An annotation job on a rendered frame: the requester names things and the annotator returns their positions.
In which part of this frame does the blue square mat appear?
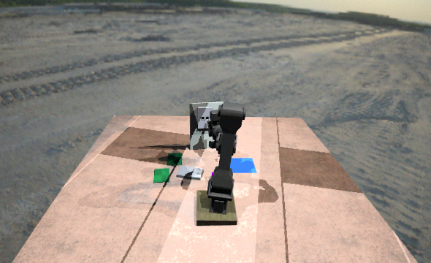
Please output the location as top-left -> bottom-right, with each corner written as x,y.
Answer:
230,158 -> 257,173

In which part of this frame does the green square pad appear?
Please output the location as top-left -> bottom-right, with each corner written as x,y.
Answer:
153,168 -> 169,183

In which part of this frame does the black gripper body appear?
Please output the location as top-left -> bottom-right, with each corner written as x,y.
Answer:
209,110 -> 222,149

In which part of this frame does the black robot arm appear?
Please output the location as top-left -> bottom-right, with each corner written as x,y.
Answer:
207,102 -> 246,214

